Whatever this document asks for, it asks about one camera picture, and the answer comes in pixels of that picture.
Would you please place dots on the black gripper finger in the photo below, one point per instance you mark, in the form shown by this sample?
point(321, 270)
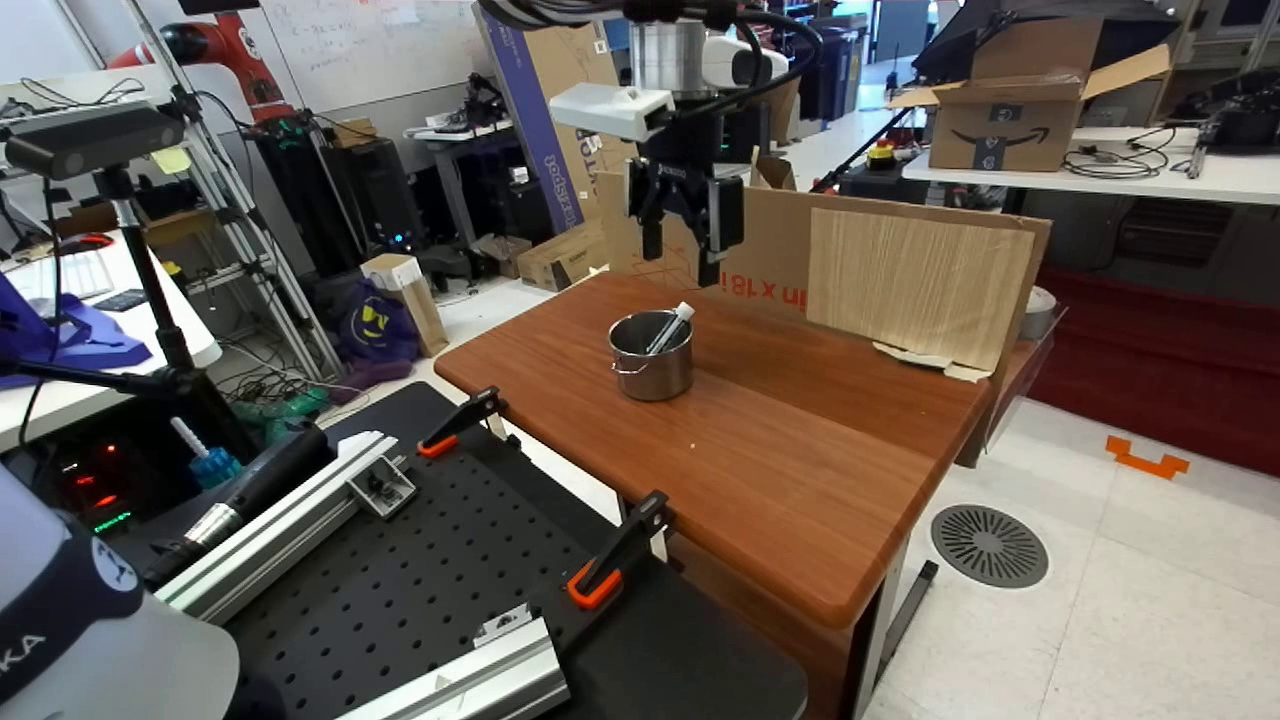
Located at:
point(649, 223)
point(708, 246)

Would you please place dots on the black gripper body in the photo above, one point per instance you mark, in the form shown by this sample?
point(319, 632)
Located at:
point(687, 141)

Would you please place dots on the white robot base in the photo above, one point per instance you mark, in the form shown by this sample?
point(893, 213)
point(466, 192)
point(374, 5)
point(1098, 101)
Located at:
point(104, 653)

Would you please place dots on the metal pot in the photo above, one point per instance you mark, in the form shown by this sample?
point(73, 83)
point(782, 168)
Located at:
point(649, 378)

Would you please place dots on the tall cardboard sheet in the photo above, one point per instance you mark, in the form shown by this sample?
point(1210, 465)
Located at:
point(584, 63)

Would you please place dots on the purple poster board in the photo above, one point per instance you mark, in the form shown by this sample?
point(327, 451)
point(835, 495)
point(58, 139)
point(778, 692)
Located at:
point(534, 145)

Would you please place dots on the cardboard backdrop panel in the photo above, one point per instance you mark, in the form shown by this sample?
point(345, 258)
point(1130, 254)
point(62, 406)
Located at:
point(883, 266)

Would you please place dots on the yellow red emergency stop button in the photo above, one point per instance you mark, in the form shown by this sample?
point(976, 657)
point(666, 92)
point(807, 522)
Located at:
point(883, 150)

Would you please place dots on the wooden table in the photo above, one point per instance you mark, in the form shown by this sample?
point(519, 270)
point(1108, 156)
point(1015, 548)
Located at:
point(774, 452)

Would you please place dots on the small cardboard box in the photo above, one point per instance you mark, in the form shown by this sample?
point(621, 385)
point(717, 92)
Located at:
point(413, 302)

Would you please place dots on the torn white paper strip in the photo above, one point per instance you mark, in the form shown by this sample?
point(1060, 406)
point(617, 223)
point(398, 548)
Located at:
point(933, 362)

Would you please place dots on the black fabric umbrella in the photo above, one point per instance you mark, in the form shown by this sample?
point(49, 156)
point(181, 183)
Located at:
point(961, 43)

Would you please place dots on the purple bag yellow logo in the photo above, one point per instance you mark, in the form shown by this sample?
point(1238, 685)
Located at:
point(367, 331)

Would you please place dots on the open cardboard shipping box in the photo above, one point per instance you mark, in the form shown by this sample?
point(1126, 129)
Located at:
point(1002, 126)

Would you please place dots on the metal shelf rack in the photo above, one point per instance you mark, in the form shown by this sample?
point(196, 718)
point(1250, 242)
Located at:
point(253, 242)

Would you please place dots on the round floor drain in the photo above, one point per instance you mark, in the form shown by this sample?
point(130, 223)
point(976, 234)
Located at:
point(991, 545)

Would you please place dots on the black perforated breadboard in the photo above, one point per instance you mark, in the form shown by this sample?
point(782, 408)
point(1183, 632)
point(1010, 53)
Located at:
point(385, 586)

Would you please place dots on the white work table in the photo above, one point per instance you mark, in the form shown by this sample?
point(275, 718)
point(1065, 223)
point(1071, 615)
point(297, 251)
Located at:
point(1202, 183)

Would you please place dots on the white side table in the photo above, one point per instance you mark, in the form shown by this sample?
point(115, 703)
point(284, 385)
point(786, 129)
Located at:
point(80, 287)

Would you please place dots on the purple cloth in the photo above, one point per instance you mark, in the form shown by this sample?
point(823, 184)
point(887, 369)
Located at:
point(62, 343)

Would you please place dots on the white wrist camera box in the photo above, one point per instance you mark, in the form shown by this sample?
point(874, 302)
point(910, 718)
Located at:
point(605, 114)

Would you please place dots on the aluminium corner bracket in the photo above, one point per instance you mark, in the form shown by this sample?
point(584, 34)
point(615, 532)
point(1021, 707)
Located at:
point(385, 484)

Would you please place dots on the aluminium extrusion rail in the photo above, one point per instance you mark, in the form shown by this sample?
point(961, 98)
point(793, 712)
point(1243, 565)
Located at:
point(466, 676)
point(275, 531)

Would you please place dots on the black camera tripod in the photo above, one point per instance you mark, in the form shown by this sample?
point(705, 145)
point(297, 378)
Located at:
point(164, 320)

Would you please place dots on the black stereo camera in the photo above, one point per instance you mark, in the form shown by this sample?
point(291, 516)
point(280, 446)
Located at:
point(92, 139)

